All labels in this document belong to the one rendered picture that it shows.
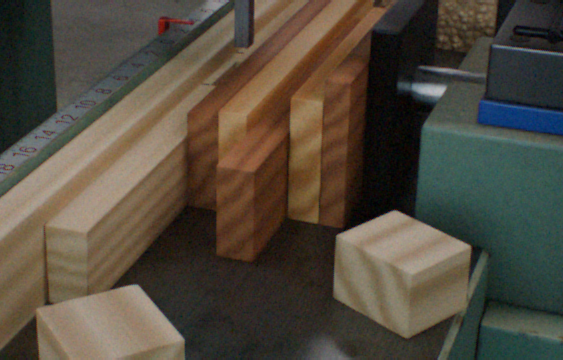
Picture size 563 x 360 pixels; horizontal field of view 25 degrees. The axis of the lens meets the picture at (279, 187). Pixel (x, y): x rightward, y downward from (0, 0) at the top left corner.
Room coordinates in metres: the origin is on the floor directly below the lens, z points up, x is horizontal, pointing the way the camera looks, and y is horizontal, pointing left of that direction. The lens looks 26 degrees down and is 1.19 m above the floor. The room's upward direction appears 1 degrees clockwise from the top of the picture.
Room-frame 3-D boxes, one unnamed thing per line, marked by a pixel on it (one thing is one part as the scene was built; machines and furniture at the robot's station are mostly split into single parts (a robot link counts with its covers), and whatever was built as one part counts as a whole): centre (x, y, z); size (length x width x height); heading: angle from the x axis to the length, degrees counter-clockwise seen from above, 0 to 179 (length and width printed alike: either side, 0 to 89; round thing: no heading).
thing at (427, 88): (0.62, -0.09, 0.95); 0.09 x 0.07 x 0.09; 162
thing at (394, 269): (0.49, -0.05, 0.92); 0.05 x 0.04 x 0.03; 43
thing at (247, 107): (0.68, -0.01, 0.93); 0.24 x 0.01 x 0.06; 162
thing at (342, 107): (0.65, -0.06, 0.94); 0.20 x 0.01 x 0.08; 162
